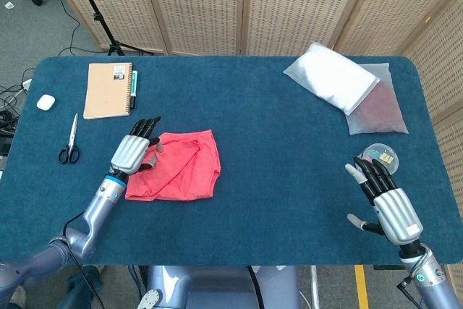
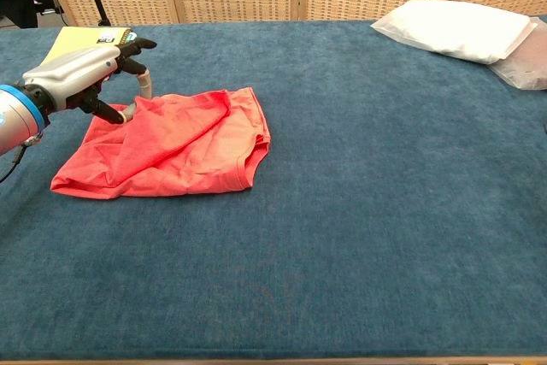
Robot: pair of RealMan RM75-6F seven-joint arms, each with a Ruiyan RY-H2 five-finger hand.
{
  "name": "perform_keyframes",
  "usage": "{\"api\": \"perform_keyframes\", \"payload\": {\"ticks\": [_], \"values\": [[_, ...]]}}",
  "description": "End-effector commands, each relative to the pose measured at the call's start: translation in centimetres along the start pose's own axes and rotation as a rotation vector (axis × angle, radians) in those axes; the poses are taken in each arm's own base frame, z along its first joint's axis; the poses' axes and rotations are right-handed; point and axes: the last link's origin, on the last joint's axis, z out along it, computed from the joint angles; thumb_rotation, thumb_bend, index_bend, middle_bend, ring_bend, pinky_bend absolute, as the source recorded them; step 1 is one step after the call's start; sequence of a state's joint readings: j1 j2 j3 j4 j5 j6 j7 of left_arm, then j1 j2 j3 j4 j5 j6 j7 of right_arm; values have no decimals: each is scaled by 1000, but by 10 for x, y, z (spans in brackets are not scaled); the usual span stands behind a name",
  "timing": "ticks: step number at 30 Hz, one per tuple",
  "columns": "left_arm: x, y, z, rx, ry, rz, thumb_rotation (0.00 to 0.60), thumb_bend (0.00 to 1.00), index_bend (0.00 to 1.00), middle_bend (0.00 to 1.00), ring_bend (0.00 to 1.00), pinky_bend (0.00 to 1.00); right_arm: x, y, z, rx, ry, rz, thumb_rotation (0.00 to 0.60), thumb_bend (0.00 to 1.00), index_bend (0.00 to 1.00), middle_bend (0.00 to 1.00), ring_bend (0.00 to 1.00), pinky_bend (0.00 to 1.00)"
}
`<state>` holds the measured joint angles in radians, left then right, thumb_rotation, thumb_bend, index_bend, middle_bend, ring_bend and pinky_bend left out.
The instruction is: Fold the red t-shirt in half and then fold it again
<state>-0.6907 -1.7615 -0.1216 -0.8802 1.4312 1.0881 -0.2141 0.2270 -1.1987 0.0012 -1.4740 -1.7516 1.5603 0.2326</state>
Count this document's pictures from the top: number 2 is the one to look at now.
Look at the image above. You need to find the blue carpet table mat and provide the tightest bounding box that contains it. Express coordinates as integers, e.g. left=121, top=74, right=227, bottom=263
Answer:
left=0, top=14, right=547, bottom=362

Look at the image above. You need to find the clear plastic bag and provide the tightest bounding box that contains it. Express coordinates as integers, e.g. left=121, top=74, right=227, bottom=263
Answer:
left=488, top=16, right=547, bottom=91

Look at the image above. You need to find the white garment in plastic bag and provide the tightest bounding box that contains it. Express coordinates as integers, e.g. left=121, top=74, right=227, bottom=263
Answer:
left=370, top=0, right=538, bottom=66

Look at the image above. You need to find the coral red t-shirt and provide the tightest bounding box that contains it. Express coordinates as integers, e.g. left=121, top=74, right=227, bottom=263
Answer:
left=50, top=86, right=272, bottom=201

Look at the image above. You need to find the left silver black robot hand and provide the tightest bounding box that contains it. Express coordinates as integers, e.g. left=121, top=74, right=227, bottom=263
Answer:
left=21, top=36, right=158, bottom=126

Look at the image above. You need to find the tan spiral notebook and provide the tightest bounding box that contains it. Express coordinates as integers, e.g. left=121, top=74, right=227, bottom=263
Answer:
left=42, top=26, right=134, bottom=68

